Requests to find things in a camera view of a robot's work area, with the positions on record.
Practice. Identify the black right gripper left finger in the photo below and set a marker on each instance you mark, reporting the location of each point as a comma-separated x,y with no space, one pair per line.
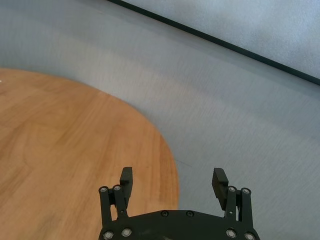
126,190

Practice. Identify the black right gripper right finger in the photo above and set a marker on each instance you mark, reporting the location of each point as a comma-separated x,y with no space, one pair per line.
221,192

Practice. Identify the black wall trim strip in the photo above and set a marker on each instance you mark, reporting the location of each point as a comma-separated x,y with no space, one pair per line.
212,38

